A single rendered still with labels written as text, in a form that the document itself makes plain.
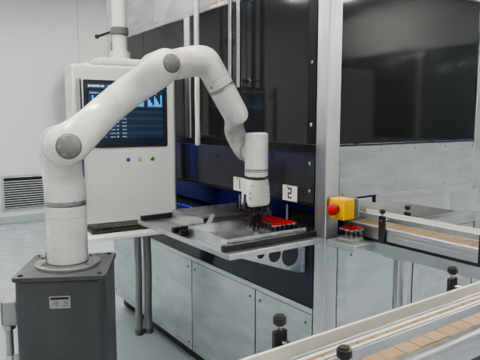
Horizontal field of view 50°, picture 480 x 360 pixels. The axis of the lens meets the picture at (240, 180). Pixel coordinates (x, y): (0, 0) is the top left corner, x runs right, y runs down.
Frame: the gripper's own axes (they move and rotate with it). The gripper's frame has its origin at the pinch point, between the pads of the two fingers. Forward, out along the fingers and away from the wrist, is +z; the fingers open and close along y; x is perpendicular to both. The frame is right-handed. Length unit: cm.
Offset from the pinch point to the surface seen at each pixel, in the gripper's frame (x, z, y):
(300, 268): 6.4, 19.1, -15.8
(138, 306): -93, 60, 6
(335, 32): 18, -66, -20
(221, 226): -14.2, 4.3, 5.6
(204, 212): -48.3, 5.1, -7.2
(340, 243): 25.0, 6.3, -17.3
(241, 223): -14.2, 4.2, -3.6
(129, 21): -151, -95, -17
